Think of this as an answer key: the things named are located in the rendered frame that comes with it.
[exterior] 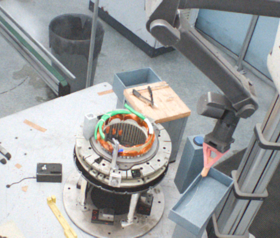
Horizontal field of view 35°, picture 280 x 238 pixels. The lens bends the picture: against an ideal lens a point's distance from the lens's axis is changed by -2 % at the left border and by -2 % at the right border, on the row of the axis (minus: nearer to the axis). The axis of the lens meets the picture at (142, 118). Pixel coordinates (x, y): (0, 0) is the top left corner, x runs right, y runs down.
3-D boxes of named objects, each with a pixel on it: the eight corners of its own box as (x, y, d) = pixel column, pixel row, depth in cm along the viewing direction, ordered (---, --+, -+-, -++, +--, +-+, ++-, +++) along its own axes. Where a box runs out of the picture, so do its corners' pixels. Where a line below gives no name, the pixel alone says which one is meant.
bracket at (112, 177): (109, 180, 141) (111, 169, 138) (120, 183, 141) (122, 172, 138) (108, 185, 140) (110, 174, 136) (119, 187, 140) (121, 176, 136)
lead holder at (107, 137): (103, 140, 134) (104, 131, 132) (114, 136, 136) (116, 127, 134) (109, 148, 132) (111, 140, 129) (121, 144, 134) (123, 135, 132)
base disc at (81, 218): (44, 179, 170) (44, 177, 169) (128, 148, 190) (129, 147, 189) (95, 257, 148) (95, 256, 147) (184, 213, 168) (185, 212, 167)
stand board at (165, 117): (123, 94, 177) (123, 89, 175) (163, 85, 185) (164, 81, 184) (147, 126, 164) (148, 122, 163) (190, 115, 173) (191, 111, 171)
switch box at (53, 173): (36, 170, 174) (36, 160, 170) (61, 171, 176) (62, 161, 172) (36, 182, 170) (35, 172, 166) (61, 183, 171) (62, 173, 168)
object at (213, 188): (179, 276, 149) (200, 227, 130) (153, 259, 152) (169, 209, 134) (212, 229, 166) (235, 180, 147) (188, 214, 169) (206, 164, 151)
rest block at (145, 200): (138, 205, 164) (140, 196, 161) (140, 193, 168) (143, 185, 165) (150, 208, 164) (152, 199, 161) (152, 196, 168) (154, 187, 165)
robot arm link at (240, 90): (164, 19, 89) (162, -15, 95) (142, 32, 92) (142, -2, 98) (263, 114, 116) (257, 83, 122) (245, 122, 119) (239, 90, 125)
